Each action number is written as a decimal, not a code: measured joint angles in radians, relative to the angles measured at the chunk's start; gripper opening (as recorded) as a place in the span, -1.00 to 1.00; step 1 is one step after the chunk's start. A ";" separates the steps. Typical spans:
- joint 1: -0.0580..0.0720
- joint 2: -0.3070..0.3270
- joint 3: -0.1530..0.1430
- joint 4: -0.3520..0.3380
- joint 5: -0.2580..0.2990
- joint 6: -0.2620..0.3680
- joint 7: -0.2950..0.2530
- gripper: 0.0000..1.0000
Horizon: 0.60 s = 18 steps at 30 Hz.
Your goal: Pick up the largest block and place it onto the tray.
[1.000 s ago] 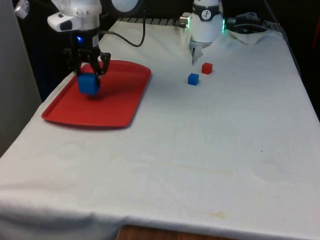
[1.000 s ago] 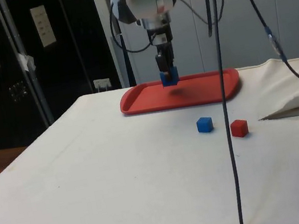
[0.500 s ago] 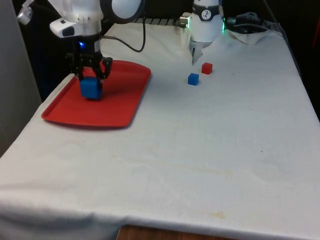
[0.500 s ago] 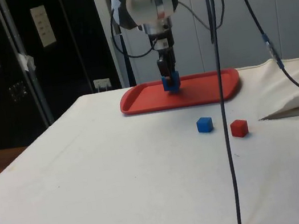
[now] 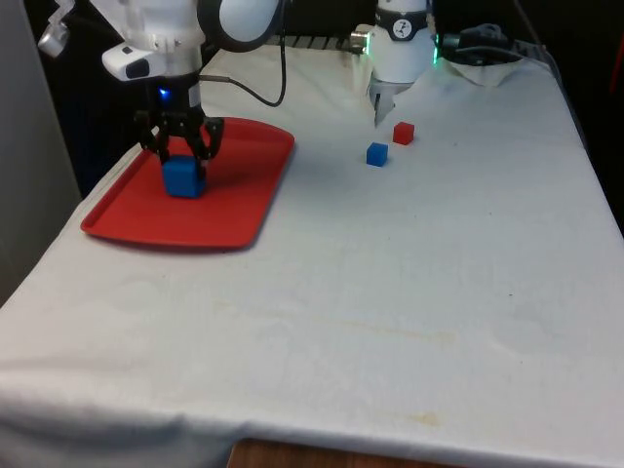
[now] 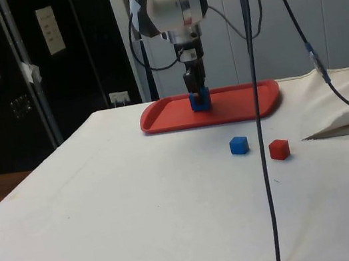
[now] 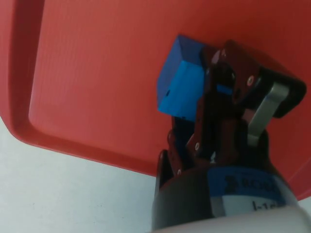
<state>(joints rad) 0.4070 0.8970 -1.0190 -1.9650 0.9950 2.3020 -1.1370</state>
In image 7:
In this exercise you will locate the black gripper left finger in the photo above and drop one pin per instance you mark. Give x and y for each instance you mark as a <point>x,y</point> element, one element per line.
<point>175,155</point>

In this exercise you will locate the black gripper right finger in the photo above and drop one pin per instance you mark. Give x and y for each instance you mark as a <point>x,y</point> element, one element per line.
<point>223,109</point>

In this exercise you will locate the large blue block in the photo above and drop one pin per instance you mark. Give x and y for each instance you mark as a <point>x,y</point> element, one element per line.
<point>179,92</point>

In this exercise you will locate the red tray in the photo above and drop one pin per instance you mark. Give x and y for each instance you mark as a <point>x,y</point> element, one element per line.
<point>97,72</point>

